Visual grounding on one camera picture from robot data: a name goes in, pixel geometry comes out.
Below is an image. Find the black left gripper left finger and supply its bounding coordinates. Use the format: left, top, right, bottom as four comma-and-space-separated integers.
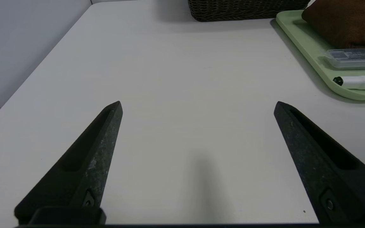
14, 101, 123, 226

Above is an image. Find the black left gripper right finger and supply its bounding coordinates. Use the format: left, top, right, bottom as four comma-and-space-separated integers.
274, 101, 365, 226

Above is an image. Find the dark brown wicker basket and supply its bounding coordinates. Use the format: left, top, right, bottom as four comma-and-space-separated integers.
188, 0, 311, 22

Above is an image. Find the white marker pen black cap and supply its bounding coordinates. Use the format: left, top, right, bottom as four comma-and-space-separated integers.
333, 75, 365, 90

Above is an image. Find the clear plastic case with barcode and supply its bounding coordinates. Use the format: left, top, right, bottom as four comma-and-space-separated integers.
324, 47, 365, 69

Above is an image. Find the light green plastic tray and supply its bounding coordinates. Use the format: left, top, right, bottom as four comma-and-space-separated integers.
276, 10, 365, 101

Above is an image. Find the brown rolled towel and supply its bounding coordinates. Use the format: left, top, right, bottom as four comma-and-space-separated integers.
301, 0, 365, 49

